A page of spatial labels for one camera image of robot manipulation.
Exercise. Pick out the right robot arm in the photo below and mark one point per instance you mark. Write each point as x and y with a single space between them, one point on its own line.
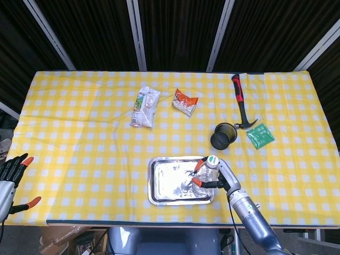
252 220

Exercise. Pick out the grey robot torso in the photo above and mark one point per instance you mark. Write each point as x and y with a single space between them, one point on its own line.
164 244

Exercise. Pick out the clear plastic water bottle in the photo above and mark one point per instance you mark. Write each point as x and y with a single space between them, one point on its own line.
212 160

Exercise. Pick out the dark pleated curtain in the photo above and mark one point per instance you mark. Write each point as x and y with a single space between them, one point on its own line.
180 32

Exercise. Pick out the brown cardboard box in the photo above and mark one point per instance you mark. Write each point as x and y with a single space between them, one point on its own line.
61 236

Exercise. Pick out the red black claw hammer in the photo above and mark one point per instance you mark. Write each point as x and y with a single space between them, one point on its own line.
237 87

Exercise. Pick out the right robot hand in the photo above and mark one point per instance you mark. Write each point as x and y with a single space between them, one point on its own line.
229 178

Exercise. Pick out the black mesh pen cup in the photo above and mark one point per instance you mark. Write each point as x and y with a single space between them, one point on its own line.
223 140

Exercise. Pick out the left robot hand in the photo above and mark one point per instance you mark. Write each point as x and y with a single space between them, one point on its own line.
6 191

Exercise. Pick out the yellow white checked tablecloth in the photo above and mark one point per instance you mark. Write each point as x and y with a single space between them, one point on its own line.
79 132

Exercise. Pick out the stainless steel tray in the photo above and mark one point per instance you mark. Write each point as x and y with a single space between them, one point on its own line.
167 180

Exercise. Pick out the white green snack bag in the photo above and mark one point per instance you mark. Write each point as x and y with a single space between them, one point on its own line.
144 109

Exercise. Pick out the white metal frame post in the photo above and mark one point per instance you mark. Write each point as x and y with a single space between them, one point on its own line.
50 37
8 109
138 40
220 34
318 46

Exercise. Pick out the orange white snack bag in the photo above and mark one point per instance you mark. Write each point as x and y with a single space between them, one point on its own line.
186 105

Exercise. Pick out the green sachet packet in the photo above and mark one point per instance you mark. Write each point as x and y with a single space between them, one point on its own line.
260 136

